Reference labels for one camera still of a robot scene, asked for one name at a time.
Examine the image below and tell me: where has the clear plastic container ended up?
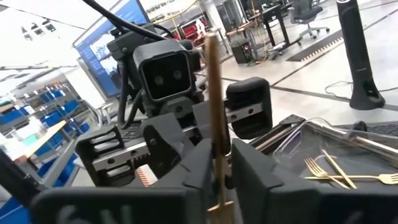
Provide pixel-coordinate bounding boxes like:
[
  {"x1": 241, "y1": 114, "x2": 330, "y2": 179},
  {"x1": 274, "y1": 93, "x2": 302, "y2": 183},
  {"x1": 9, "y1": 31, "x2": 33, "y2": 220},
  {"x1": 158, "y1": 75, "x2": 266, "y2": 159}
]
[{"x1": 272, "y1": 120, "x2": 398, "y2": 191}]

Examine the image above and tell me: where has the large blue display screen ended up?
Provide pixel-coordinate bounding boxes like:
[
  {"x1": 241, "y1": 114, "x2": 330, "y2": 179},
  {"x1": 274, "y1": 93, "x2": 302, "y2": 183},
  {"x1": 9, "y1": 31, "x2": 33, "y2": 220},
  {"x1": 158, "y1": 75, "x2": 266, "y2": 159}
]
[{"x1": 73, "y1": 0, "x2": 152, "y2": 98}]

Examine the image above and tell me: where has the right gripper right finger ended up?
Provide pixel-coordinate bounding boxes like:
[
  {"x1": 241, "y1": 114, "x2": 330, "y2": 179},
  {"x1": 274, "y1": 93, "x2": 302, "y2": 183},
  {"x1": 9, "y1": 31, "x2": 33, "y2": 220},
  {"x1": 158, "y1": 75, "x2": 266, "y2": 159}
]
[{"x1": 231, "y1": 139, "x2": 318, "y2": 224}]

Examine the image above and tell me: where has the black standing desk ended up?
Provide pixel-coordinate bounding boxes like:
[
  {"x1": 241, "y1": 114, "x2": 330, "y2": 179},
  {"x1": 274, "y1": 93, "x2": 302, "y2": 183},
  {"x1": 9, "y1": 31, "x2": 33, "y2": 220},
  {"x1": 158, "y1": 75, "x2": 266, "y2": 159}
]
[{"x1": 259, "y1": 2, "x2": 304, "y2": 52}]

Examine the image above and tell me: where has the black tower fan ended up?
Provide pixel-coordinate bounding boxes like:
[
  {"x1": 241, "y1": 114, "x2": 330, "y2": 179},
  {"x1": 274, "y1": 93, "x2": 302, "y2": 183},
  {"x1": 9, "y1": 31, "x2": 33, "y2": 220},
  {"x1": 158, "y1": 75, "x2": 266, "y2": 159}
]
[{"x1": 336, "y1": 0, "x2": 386, "y2": 111}]

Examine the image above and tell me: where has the grey office chair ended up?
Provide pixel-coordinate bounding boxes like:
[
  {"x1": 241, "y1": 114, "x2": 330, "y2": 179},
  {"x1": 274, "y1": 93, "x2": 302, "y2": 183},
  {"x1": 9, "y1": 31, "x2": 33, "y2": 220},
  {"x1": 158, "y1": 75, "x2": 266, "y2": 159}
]
[{"x1": 290, "y1": 0, "x2": 331, "y2": 40}]

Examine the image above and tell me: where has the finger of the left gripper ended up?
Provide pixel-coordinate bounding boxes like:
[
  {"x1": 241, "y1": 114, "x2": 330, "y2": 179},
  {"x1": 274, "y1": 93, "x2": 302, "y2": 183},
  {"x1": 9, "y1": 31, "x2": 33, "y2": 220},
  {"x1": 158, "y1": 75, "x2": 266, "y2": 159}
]
[
  {"x1": 192, "y1": 101, "x2": 233, "y2": 156},
  {"x1": 142, "y1": 112, "x2": 200, "y2": 180}
]

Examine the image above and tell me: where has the shelf with blue bins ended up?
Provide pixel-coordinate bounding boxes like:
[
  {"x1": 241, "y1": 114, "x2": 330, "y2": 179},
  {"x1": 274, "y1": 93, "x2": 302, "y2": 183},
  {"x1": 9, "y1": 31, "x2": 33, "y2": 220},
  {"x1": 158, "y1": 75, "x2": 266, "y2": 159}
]
[{"x1": 0, "y1": 80, "x2": 94, "y2": 187}]

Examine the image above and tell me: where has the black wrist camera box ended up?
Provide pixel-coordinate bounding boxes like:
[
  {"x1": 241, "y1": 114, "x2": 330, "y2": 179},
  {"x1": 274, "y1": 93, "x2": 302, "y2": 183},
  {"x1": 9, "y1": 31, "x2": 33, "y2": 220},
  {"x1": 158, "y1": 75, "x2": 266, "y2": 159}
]
[{"x1": 132, "y1": 39, "x2": 193, "y2": 103}]

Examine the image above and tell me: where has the black floor cable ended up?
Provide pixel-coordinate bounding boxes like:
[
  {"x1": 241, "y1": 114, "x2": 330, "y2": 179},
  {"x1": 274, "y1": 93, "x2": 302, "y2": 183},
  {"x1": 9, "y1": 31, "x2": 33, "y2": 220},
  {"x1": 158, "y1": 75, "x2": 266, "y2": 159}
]
[{"x1": 324, "y1": 80, "x2": 355, "y2": 101}]

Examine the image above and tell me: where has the red tool cabinet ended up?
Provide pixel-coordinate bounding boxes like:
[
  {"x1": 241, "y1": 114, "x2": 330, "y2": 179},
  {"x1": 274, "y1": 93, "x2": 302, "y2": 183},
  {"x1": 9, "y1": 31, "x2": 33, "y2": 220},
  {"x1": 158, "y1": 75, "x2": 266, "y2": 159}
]
[{"x1": 179, "y1": 17, "x2": 208, "y2": 43}]

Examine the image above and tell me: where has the dark floor strip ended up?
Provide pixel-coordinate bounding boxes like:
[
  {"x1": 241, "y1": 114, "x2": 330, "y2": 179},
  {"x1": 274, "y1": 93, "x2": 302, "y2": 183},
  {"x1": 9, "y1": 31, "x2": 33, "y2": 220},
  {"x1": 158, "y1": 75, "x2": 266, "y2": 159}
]
[{"x1": 285, "y1": 29, "x2": 345, "y2": 63}]

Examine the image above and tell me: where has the light wooden workbench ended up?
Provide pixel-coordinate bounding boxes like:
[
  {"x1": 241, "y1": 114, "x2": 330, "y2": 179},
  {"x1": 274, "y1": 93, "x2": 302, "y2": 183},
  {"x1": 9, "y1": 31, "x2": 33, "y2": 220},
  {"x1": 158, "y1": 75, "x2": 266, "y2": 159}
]
[{"x1": 6, "y1": 119, "x2": 68, "y2": 162}]

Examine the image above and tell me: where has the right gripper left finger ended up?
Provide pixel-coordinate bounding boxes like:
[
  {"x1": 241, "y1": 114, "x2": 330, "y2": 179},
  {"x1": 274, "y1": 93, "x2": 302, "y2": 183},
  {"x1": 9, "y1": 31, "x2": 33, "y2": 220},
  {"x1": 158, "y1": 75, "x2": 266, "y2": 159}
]
[{"x1": 151, "y1": 139, "x2": 216, "y2": 224}]

